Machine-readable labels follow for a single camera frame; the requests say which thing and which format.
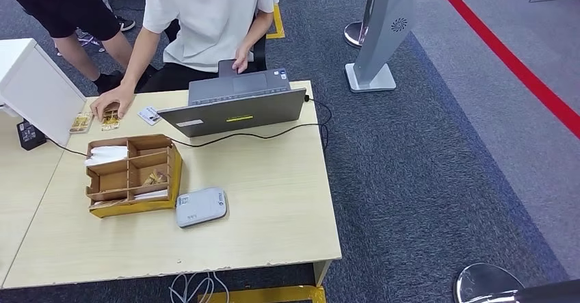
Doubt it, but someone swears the person's left hand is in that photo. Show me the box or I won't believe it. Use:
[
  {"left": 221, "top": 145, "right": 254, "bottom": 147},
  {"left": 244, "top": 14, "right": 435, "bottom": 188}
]
[{"left": 232, "top": 47, "right": 251, "bottom": 75}]

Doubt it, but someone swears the person's right hand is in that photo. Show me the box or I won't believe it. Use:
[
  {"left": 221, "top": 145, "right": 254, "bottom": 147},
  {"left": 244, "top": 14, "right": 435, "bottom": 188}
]
[{"left": 90, "top": 83, "right": 136, "bottom": 122}]

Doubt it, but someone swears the dark smartphone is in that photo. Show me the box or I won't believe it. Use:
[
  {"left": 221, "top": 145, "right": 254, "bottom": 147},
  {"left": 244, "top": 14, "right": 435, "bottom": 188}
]
[{"left": 218, "top": 59, "right": 239, "bottom": 79}]

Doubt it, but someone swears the white photo ID card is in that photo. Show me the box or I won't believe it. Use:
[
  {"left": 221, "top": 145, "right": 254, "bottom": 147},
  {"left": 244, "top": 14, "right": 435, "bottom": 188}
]
[{"left": 137, "top": 106, "right": 163, "bottom": 127}]

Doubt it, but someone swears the seated person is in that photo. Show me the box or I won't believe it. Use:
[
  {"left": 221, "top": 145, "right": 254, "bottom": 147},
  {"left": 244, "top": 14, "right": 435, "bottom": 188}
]
[{"left": 90, "top": 0, "right": 280, "bottom": 122}]

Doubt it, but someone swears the white card stack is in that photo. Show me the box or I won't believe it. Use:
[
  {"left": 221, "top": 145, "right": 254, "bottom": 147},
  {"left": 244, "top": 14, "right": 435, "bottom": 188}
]
[{"left": 84, "top": 145, "right": 129, "bottom": 167}]

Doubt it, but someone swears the gold key card stack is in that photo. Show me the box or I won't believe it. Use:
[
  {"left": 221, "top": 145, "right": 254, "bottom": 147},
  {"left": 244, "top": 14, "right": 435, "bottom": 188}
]
[{"left": 89, "top": 198, "right": 130, "bottom": 209}]

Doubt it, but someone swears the standing person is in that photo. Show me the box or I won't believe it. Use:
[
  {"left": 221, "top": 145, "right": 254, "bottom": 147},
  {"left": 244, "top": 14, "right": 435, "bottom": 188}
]
[{"left": 0, "top": 0, "right": 157, "bottom": 96}]

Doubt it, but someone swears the grey white card reader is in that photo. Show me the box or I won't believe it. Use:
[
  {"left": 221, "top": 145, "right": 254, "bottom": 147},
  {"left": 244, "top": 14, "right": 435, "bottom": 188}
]
[{"left": 175, "top": 187, "right": 228, "bottom": 229}]

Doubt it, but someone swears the black office chair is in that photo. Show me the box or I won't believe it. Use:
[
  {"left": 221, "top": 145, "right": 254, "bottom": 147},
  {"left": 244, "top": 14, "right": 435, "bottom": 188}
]
[{"left": 163, "top": 17, "right": 268, "bottom": 72}]

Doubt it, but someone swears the grey laptop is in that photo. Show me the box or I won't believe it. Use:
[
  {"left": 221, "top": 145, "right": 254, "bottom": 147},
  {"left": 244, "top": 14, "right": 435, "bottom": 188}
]
[{"left": 157, "top": 67, "right": 308, "bottom": 139}]

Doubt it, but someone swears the white cabinet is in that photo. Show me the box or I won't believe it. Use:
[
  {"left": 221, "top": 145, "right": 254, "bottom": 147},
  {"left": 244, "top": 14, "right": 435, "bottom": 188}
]
[{"left": 0, "top": 38, "right": 87, "bottom": 147}]

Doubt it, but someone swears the cardboard organizer box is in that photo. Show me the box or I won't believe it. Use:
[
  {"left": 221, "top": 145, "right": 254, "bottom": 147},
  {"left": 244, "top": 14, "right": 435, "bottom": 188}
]
[{"left": 84, "top": 134, "right": 183, "bottom": 220}]

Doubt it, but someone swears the black power adapter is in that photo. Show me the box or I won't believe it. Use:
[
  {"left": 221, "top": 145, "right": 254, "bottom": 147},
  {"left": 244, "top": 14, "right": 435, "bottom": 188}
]
[{"left": 16, "top": 119, "right": 47, "bottom": 151}]

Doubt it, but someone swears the stanchion with chrome base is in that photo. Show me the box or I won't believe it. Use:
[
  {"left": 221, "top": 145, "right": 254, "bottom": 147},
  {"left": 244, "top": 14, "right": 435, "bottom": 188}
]
[
  {"left": 453, "top": 263, "right": 580, "bottom": 303},
  {"left": 343, "top": 0, "right": 380, "bottom": 49}
]

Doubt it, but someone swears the light wood desk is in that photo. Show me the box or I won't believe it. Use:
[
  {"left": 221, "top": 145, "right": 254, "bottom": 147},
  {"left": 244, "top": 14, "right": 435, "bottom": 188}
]
[
  {"left": 2, "top": 80, "right": 343, "bottom": 289},
  {"left": 0, "top": 110, "right": 66, "bottom": 286}
]

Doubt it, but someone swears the yellow floor tape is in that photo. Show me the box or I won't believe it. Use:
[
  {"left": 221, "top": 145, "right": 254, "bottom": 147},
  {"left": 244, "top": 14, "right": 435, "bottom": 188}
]
[{"left": 198, "top": 285, "right": 327, "bottom": 303}]

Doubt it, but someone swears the black power cable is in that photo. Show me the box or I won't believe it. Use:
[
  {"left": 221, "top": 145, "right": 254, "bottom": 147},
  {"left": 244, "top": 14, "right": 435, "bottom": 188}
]
[{"left": 45, "top": 93, "right": 333, "bottom": 158}]

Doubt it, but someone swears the white cable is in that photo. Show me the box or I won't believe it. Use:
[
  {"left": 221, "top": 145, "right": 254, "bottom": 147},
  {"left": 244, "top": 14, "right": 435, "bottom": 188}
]
[{"left": 168, "top": 271, "right": 230, "bottom": 303}]

